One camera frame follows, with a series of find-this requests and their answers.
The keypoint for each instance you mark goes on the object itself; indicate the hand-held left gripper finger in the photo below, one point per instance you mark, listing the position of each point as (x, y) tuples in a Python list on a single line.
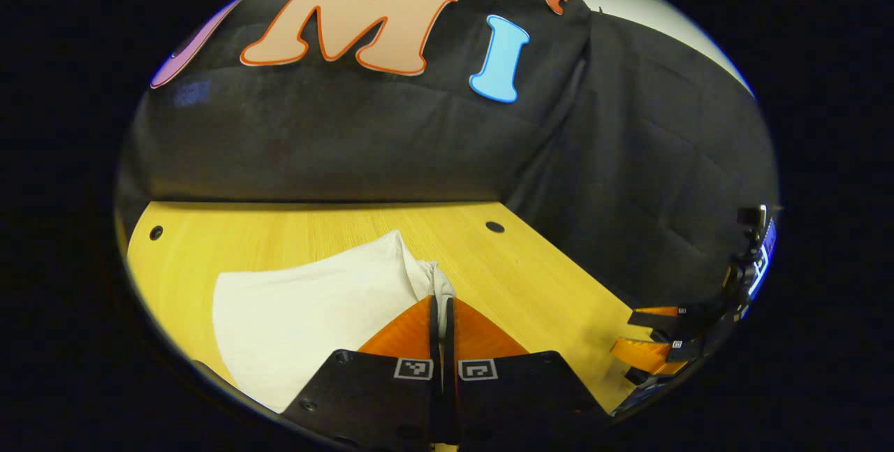
[(437, 340), (449, 340)]

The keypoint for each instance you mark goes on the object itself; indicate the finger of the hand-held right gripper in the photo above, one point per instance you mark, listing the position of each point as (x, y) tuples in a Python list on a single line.
[(677, 323), (642, 355)]

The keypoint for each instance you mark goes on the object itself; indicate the white jeans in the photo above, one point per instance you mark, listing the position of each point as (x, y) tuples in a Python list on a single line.
[(314, 312)]

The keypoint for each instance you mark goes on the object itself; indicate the black backdrop cloth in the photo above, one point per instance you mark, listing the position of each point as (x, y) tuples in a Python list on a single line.
[(628, 158)]

